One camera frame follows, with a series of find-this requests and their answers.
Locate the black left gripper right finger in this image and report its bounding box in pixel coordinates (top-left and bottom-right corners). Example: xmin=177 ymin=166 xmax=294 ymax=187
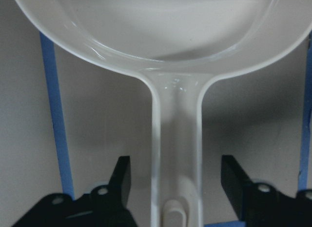
xmin=221 ymin=155 xmax=312 ymax=227

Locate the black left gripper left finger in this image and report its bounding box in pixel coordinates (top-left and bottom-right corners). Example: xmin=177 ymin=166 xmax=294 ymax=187
xmin=14 ymin=156 xmax=137 ymax=227

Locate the beige dustpan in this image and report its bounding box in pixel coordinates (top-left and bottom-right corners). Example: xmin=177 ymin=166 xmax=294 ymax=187
xmin=15 ymin=0 xmax=312 ymax=227

